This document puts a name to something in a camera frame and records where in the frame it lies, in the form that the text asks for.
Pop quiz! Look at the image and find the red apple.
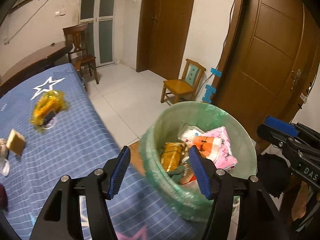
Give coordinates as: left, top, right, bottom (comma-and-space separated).
0, 184, 9, 212

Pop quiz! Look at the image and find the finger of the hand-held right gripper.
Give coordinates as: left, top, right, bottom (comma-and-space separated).
257, 124, 305, 156
264, 116, 299, 137

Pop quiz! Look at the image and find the green plastic bin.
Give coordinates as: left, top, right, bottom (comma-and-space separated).
139, 101, 258, 222

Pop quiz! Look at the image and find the brown wooden door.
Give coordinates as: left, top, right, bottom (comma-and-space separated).
136, 0, 198, 77

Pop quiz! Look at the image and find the round dark wooden table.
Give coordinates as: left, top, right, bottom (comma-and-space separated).
0, 41, 73, 98

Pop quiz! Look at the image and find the orange and white wrapper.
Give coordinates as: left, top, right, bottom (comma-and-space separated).
191, 132, 223, 162

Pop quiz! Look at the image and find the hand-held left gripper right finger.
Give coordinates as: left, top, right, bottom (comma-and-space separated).
189, 145, 290, 240

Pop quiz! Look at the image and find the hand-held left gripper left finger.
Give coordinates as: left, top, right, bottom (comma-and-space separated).
29, 145, 132, 240

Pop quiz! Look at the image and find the frosted glass double door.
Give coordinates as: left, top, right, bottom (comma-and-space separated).
79, 0, 125, 68

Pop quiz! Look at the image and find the tan cube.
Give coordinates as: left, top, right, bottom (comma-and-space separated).
5, 129, 26, 155

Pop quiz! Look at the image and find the person's right hand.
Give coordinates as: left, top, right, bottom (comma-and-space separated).
291, 180, 313, 220

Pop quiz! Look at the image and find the dark wooden chair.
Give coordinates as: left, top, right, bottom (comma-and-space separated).
62, 22, 100, 85

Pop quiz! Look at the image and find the small light wooden chair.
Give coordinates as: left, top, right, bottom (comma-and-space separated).
160, 58, 207, 105

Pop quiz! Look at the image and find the yellow plastic wrapper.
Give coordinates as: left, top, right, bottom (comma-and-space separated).
30, 91, 69, 127

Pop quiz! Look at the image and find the wall cable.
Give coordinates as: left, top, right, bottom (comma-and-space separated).
4, 0, 65, 44

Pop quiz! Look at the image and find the pink packet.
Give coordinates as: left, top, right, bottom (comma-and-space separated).
207, 126, 238, 169

